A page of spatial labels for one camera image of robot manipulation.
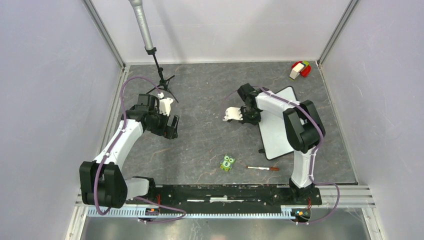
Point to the white marker brown cap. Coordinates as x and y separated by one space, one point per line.
263 168

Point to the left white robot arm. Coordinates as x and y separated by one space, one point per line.
101 180

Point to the green owl number block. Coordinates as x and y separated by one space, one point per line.
227 163

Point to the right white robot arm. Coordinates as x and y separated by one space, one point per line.
286 126

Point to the slotted cable duct rail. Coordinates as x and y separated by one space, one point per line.
151 212

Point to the red and white toy blocks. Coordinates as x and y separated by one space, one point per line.
300 68

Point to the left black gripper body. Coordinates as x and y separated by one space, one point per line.
159 123

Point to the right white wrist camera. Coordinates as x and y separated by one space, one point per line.
232 113

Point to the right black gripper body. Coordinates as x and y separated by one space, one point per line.
251 115

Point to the white whiteboard black frame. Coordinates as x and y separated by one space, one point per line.
272 127

